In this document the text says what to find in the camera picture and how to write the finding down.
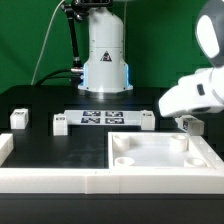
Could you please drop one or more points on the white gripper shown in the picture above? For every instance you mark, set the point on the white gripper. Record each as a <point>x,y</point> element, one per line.
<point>201,92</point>

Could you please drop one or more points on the white square tabletop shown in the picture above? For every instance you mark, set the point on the white square tabletop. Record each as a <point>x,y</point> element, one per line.
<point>156,150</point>

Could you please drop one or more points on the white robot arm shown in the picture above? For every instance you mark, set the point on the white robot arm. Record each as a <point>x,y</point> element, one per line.
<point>105,72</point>

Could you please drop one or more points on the white U-shaped fence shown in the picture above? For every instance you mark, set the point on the white U-shaped fence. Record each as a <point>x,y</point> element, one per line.
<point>111,181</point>

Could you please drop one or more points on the white marker base plate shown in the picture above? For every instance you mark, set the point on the white marker base plate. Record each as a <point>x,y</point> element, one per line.
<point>98,117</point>

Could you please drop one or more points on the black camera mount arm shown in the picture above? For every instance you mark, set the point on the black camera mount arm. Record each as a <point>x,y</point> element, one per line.
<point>77,11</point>

